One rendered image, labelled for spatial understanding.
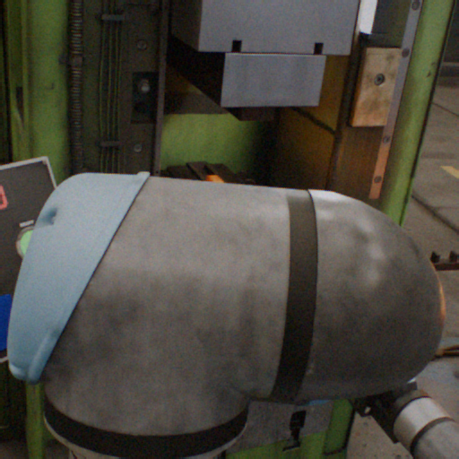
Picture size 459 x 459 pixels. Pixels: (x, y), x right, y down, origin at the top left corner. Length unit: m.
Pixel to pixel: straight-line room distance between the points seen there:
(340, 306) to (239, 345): 0.05
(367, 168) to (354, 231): 1.21
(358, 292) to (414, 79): 1.24
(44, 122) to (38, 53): 0.12
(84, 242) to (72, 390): 0.08
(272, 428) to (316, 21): 0.90
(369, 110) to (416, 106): 0.15
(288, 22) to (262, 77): 0.10
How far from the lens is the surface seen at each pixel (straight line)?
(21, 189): 1.03
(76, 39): 1.16
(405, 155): 1.59
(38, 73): 1.19
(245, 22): 1.12
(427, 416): 0.90
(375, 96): 1.44
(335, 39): 1.20
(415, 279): 0.34
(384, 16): 1.38
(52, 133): 1.22
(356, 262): 0.31
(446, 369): 1.56
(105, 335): 0.30
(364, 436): 2.36
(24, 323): 0.31
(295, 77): 1.18
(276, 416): 1.52
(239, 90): 1.14
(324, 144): 1.50
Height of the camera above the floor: 1.58
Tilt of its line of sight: 26 degrees down
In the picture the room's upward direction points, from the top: 6 degrees clockwise
